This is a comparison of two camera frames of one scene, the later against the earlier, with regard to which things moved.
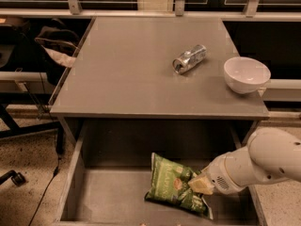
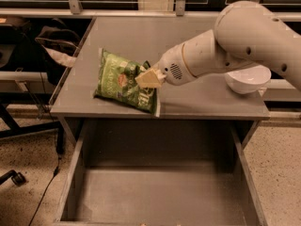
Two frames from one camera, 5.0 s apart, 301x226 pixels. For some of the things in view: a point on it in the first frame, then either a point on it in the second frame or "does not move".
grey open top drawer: x=111 y=164 does not move
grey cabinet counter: x=123 y=68 does not move
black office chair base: x=12 y=98 does not move
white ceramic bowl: x=245 y=75 does not move
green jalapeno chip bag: x=169 y=185 -> x=117 y=81
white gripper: x=215 y=173 -> x=172 y=67
